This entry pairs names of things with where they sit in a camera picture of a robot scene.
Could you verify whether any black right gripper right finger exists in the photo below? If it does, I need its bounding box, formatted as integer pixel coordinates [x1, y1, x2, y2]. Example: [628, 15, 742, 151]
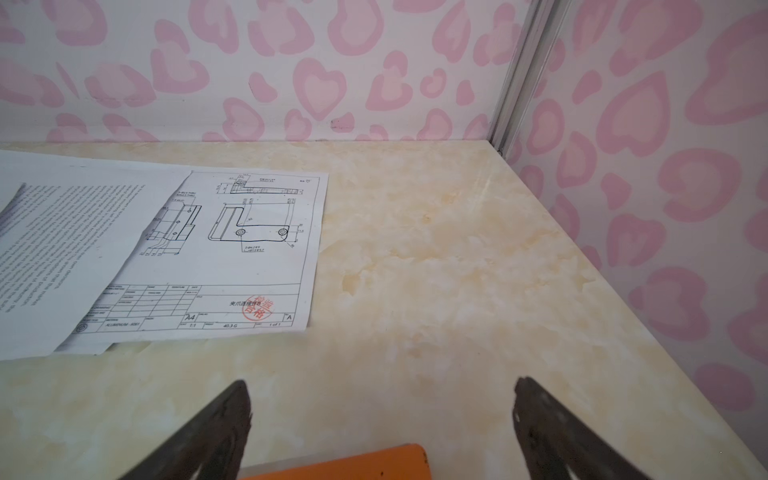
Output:
[512, 377, 648, 480]

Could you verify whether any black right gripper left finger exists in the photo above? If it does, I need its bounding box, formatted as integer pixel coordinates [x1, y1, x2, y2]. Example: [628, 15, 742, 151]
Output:
[123, 380, 252, 479]

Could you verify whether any orange and black folder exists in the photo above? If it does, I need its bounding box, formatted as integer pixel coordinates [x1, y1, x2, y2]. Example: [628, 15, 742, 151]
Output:
[237, 443, 432, 479]

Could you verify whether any large text paper sheet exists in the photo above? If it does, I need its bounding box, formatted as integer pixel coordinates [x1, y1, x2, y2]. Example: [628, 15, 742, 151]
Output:
[1, 150, 192, 361]

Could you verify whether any technical drawing paper sheet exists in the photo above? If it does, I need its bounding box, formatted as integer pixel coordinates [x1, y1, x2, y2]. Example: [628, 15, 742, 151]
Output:
[61, 168, 329, 354]

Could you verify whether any aluminium corner frame post right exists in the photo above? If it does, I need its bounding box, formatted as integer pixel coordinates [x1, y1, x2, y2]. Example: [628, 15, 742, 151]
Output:
[488, 0, 571, 157]

